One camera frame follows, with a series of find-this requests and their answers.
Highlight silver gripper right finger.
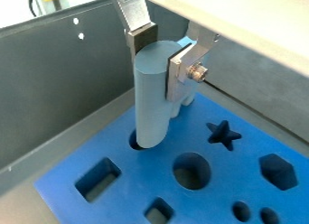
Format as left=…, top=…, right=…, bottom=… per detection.
left=164, top=21, right=222, bottom=103

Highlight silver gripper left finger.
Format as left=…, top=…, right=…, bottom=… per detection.
left=112, top=0, right=158, bottom=59

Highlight light blue oval cylinder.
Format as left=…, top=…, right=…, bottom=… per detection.
left=134, top=41, right=180, bottom=148

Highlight blue shape-sorting board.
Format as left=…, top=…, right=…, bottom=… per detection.
left=35, top=96, right=309, bottom=224

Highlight yellow and grey background fixture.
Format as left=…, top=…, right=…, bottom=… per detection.
left=28, top=0, right=69, bottom=17

